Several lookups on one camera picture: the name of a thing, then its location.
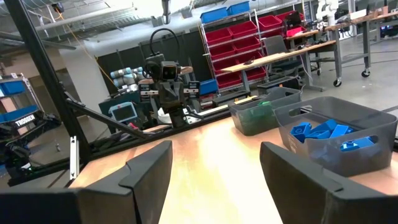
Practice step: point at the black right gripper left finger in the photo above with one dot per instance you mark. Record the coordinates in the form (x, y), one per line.
(93, 205)

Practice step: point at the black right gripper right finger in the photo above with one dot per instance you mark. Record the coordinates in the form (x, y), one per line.
(311, 199)

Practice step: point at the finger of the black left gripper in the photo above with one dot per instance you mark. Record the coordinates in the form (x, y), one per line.
(193, 90)
(146, 91)

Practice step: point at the blue square toy brick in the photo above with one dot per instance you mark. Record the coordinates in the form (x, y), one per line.
(300, 130)

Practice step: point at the black robot arm with label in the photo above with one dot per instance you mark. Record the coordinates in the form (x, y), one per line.
(25, 127)

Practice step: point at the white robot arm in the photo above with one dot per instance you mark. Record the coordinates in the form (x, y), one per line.
(326, 9)

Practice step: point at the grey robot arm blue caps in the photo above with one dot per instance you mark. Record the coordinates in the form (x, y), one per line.
(124, 73)

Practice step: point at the blue storage bin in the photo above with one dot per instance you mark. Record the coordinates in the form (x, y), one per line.
(18, 113)
(237, 7)
(12, 87)
(213, 15)
(208, 87)

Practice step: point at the light blue teach pendant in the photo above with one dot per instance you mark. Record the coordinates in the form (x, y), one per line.
(122, 112)

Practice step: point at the grey red-edged device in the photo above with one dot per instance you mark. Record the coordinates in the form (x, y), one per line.
(133, 126)

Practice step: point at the red storage bin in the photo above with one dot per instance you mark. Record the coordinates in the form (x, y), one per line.
(242, 29)
(295, 31)
(222, 51)
(270, 22)
(228, 80)
(217, 35)
(256, 73)
(247, 44)
(248, 57)
(284, 15)
(224, 65)

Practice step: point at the black room divider panel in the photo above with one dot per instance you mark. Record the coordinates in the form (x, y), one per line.
(192, 53)

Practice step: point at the dark teal cart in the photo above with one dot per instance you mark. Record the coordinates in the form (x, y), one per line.
(105, 107)

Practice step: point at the grey translucent plastic bin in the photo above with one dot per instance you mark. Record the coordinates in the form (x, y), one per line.
(242, 121)
(357, 161)

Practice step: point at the grey hanging device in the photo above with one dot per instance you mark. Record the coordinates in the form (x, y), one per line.
(166, 11)

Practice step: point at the wooden top workbench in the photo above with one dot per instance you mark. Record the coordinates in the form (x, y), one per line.
(273, 57)
(357, 20)

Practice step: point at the black floor case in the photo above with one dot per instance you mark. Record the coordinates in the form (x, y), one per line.
(280, 84)

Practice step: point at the grey office chair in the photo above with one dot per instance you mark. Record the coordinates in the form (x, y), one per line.
(275, 45)

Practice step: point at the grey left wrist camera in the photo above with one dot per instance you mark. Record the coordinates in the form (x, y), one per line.
(169, 71)

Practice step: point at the silver metal bracket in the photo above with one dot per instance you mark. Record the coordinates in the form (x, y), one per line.
(74, 155)

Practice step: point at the silver ventilation duct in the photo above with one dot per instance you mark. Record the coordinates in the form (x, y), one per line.
(93, 18)

